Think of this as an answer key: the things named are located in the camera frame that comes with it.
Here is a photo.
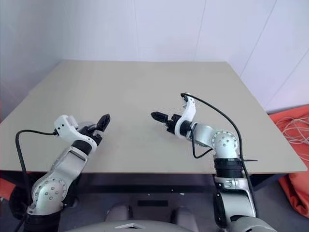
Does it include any black bag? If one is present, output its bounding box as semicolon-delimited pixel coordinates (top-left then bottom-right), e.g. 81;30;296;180
9;186;32;218

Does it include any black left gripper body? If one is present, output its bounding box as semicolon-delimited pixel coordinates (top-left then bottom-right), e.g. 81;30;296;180
81;125;98;145

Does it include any grey robot torso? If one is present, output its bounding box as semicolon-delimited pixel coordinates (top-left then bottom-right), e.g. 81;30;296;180
72;218;194;232

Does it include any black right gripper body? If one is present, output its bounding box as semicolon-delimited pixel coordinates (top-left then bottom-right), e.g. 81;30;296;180
168;114;183;136

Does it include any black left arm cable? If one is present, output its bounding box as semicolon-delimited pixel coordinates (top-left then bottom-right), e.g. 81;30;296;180
14;130;59;232

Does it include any orange bag with white cable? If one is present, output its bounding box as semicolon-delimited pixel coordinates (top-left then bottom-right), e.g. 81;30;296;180
268;104;309;216

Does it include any dark table frame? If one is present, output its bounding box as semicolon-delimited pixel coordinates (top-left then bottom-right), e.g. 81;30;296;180
0;170;281;194

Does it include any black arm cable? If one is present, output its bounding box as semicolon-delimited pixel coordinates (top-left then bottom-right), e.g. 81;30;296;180
14;130;59;232
180;92;258;218

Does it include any red object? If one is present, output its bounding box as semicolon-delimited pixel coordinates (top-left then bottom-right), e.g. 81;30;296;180
0;178;15;201

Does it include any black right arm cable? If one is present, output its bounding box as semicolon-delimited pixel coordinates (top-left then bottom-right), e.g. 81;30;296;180
180;92;258;218

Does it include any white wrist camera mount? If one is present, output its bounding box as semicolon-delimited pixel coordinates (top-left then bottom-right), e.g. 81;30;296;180
53;115;98;153
174;93;197;139

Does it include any black rectangular plate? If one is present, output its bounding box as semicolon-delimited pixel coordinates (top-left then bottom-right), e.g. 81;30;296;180
137;200;169;207

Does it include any white cord bundle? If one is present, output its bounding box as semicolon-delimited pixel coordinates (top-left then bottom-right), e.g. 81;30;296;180
275;115;309;145

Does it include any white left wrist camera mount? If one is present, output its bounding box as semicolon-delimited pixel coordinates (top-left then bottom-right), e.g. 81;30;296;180
53;115;98;153

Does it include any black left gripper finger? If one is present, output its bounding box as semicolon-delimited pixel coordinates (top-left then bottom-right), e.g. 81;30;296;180
93;132;104;146
96;113;112;133

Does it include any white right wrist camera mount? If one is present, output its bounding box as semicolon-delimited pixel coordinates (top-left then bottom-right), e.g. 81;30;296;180
174;93;197;139

